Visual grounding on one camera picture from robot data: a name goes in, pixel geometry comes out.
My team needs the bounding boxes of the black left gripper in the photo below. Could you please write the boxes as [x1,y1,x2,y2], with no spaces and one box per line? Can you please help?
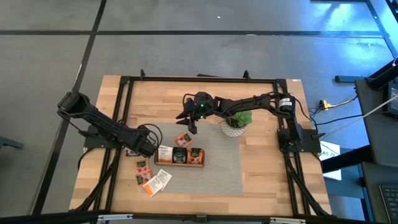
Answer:
[125,128,158,158]

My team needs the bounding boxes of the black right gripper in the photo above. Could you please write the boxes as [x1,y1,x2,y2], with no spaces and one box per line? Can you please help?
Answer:
[175,91,216,136]

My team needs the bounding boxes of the white orange Tazo tea packet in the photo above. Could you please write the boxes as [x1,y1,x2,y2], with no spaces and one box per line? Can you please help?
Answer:
[157,145,174,164]
[142,175,165,198]

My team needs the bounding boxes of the orange peach tea packet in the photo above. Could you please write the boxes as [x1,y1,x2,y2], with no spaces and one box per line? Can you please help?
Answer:
[174,133,193,148]
[135,159,150,174]
[187,147,205,166]
[135,169,154,188]

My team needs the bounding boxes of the wooden tea box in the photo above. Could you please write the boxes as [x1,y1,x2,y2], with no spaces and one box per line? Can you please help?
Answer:
[154,145,205,169]

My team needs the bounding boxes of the white paper scrap left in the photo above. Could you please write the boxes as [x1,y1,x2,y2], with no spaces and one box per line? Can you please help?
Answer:
[155,168,173,192]

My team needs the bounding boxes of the green artificial plant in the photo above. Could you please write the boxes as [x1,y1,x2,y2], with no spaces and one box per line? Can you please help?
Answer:
[224,110,254,129]

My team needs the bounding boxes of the grey woven placemat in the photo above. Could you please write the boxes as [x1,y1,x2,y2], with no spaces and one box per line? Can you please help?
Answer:
[142,123,245,197]

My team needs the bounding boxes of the black overhead rig beam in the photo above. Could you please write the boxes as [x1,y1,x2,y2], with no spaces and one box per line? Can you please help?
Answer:
[0,210,398,224]

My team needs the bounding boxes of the grey chair base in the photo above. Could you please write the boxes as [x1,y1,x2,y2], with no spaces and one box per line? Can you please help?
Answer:
[0,135,25,150]

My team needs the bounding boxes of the white paper sign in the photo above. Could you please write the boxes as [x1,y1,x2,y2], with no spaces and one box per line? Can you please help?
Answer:
[319,140,342,182]

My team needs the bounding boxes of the black desk leg bar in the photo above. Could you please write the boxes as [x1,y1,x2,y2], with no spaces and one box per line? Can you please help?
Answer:
[321,144,374,174]

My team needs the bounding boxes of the grey metal bar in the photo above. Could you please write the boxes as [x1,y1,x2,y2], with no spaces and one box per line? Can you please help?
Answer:
[335,75,368,83]

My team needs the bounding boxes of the dark grey desk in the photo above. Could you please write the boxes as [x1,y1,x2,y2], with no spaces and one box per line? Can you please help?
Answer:
[354,57,398,224]

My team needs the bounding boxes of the dark laptop screen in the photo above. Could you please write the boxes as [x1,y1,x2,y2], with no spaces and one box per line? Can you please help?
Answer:
[386,81,398,119]

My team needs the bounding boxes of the black keyboard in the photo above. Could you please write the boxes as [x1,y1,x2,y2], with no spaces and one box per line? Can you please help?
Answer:
[378,184,398,223]

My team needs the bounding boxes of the black metal table frame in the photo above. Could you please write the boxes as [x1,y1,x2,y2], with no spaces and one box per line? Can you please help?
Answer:
[68,68,333,218]

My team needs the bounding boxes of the yellow power cable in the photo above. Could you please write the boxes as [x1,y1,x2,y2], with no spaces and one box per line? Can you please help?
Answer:
[318,95,359,110]

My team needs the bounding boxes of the white cable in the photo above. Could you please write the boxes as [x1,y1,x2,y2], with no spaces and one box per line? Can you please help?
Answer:
[320,95,398,141]

